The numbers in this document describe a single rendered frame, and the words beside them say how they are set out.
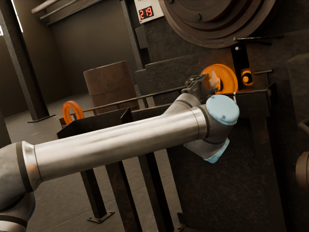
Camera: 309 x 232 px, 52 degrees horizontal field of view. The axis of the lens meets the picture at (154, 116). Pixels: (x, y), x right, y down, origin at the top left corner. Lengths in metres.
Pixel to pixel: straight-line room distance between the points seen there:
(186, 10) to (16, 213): 0.79
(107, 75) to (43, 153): 3.17
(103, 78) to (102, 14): 6.79
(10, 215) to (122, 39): 9.39
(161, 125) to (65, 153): 0.23
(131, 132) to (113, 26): 9.55
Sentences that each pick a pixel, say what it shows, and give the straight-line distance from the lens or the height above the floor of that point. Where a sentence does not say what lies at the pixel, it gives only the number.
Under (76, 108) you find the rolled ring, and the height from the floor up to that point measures 0.72.
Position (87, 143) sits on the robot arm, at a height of 0.77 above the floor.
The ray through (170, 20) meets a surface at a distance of 1.26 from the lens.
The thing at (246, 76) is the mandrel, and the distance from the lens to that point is 1.26.
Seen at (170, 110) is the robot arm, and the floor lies 0.74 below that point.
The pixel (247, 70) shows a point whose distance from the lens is 1.27.
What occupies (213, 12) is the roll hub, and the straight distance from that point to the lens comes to 1.06.
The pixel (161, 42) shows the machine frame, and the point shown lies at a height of 0.95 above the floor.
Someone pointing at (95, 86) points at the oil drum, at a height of 0.67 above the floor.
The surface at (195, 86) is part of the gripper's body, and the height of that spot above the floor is 0.78.
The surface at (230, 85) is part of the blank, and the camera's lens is 1.20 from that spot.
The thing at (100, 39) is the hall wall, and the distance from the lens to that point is 10.81.
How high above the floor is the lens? 0.94
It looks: 12 degrees down
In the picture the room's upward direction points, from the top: 15 degrees counter-clockwise
